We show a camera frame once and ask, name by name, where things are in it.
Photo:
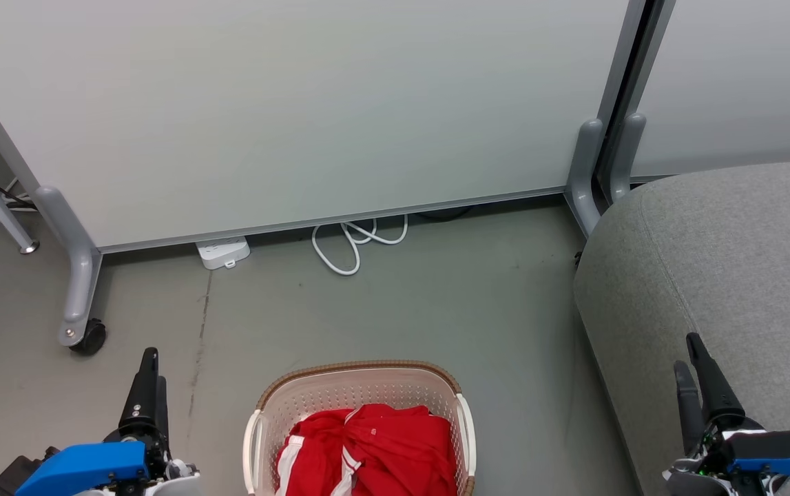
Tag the narrow white partition panel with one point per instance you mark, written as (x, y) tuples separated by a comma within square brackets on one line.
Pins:
[(739, 83)]

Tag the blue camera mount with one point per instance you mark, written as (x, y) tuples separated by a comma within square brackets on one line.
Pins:
[(85, 465), (780, 448)]

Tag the blue left camera mount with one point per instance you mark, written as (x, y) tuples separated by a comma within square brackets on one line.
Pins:
[(85, 465)]

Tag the cream plastic laundry basket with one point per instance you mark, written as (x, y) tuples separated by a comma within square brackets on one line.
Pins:
[(360, 389)]

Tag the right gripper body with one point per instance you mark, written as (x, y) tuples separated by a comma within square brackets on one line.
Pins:
[(711, 451)]

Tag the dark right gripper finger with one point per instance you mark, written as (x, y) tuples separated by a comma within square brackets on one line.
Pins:
[(718, 396), (691, 413)]

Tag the grey partition leg with caster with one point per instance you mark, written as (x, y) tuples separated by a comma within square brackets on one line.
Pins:
[(78, 275)]

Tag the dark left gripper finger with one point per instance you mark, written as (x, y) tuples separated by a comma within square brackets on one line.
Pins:
[(141, 406), (162, 413)]

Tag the grey fabric sofa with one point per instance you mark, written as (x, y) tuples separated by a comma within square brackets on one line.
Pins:
[(725, 275)]

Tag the white power strip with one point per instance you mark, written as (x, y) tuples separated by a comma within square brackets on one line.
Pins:
[(224, 251)]

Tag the wide white partition panel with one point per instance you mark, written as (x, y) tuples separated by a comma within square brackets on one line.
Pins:
[(298, 110)]

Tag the blue right camera mount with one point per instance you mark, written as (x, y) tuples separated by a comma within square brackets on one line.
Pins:
[(780, 448)]

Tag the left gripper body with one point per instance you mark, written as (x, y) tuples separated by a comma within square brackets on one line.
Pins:
[(158, 455)]

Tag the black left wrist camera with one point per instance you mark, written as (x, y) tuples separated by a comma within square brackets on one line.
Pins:
[(12, 475)]

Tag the red garment with white stripes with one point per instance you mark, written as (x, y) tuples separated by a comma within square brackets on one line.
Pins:
[(381, 455)]

